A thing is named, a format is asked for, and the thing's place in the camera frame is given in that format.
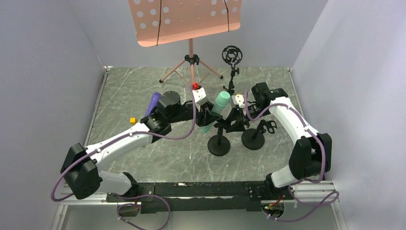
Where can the purple toy microphone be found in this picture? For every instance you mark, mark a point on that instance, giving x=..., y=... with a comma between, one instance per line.
x=153, y=102

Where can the aluminium frame rail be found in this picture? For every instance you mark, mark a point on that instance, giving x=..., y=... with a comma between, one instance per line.
x=62, y=209

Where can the teal toy microphone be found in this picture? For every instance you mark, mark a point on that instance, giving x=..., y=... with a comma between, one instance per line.
x=220, y=103

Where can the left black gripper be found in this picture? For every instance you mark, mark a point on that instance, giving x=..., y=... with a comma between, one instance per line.
x=206, y=115

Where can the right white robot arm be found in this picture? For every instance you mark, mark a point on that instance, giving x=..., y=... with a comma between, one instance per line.
x=311, y=155

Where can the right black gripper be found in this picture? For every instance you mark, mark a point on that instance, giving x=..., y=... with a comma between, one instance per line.
x=239, y=117

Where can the black shock mount tripod stand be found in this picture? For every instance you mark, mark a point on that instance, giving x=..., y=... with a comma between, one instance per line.
x=232, y=55

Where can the pink music stand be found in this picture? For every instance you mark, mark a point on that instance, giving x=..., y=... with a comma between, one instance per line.
x=159, y=22

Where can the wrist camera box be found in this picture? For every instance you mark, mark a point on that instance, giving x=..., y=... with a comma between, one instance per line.
x=199, y=94
x=238, y=101

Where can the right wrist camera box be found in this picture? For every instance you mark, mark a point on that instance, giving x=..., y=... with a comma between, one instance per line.
x=238, y=101

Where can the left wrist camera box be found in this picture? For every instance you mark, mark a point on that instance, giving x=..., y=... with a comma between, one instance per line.
x=199, y=94

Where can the black round base mic stand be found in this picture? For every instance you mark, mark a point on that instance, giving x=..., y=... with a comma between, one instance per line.
x=219, y=145

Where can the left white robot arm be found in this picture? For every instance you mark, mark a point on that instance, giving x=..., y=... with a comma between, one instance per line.
x=83, y=167

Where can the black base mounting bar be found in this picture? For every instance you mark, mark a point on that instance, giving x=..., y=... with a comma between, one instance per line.
x=203, y=196

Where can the yellow cube near left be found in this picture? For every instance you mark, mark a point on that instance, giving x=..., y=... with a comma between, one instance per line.
x=133, y=120

